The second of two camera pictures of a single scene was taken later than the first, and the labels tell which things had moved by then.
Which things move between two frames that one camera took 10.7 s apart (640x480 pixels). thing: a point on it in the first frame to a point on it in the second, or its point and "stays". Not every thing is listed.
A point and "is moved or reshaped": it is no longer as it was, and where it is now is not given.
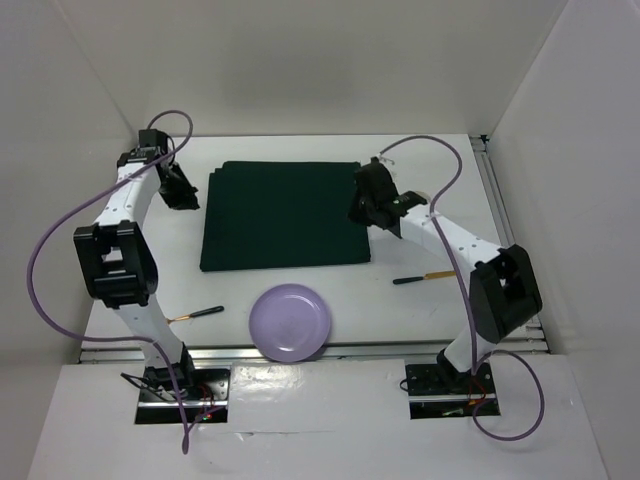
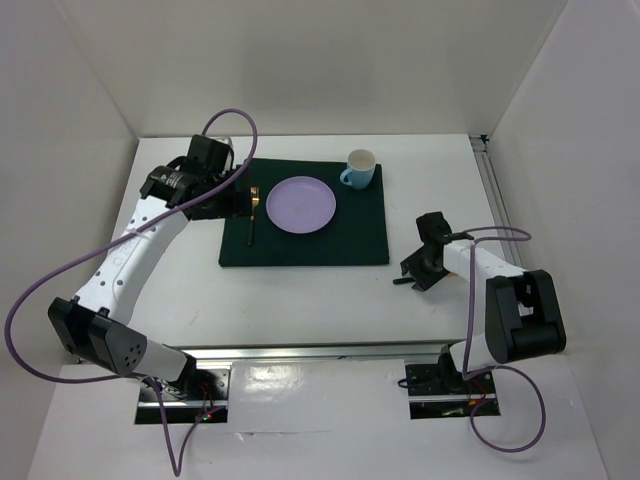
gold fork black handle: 198,313 to 255,200
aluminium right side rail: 531,338 stays
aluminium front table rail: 135,351 stays
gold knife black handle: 425,276 stays
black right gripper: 355,214 to 425,281
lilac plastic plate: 289,322 to 301,204
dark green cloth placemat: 267,213 is moved or reshaped
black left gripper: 186,197 to 237,205
